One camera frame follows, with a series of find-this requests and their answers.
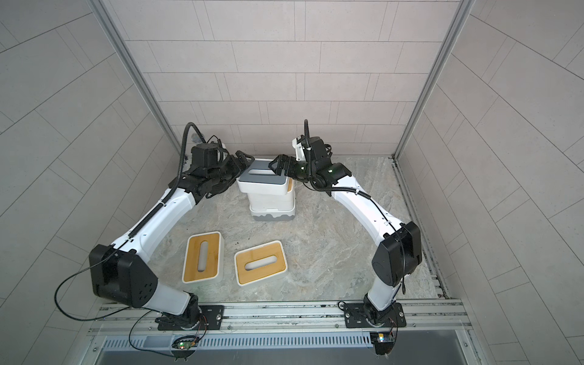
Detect aluminium corner post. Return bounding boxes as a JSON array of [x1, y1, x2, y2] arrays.
[[88, 0, 181, 155], [393, 0, 475, 161]]

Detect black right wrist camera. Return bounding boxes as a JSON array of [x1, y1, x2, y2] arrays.
[[293, 135, 332, 162]]

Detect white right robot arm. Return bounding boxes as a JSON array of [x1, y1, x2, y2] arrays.
[[269, 155, 422, 326]]

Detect bamboo lid tissue box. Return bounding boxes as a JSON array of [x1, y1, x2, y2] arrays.
[[182, 231, 224, 284], [234, 240, 288, 287], [246, 177, 295, 212]]

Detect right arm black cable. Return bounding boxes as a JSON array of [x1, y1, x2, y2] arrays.
[[303, 119, 407, 295]]

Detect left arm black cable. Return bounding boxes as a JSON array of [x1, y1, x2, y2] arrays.
[[53, 122, 208, 322]]

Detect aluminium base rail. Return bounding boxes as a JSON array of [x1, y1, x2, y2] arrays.
[[86, 298, 471, 336]]

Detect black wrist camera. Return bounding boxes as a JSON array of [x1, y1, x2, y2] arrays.
[[293, 135, 332, 162], [190, 142, 228, 170]]

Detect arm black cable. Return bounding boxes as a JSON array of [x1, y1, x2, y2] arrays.
[[53, 122, 208, 322], [303, 119, 407, 295]]

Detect right green circuit board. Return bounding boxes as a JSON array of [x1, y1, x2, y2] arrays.
[[370, 332, 396, 356]]

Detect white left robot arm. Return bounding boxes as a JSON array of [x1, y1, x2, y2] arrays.
[[88, 151, 254, 330]]

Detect aluminium corner post left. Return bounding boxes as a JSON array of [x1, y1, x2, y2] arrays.
[[88, 0, 181, 155]]

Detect grey lid tissue box front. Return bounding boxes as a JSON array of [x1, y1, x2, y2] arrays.
[[237, 159, 289, 196]]

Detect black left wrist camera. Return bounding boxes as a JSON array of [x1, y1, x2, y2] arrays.
[[190, 142, 228, 170]]

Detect aluminium corner post right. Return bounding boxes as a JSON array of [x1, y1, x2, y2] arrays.
[[393, 0, 475, 161]]

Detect left green circuit board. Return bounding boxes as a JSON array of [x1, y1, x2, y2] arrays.
[[171, 335, 199, 361]]

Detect green circuit board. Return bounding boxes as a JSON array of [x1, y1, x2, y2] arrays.
[[370, 332, 396, 356], [171, 335, 199, 361]]

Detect white ventilation grille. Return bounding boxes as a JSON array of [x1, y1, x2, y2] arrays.
[[102, 332, 373, 352]]

